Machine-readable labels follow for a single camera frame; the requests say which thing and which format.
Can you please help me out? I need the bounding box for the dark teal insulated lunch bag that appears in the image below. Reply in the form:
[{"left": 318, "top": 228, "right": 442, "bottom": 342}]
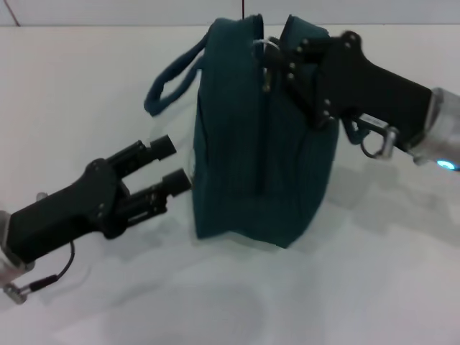
[{"left": 143, "top": 13, "right": 341, "bottom": 250}]

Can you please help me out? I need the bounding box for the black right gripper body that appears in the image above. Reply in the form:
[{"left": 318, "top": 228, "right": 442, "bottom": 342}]
[{"left": 313, "top": 31, "right": 433, "bottom": 142}]

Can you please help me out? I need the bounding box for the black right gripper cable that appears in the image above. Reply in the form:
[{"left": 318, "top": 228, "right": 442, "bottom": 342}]
[{"left": 344, "top": 116, "right": 414, "bottom": 160}]

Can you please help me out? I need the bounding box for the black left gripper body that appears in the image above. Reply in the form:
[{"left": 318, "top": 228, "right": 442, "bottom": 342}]
[{"left": 9, "top": 160, "right": 127, "bottom": 262}]

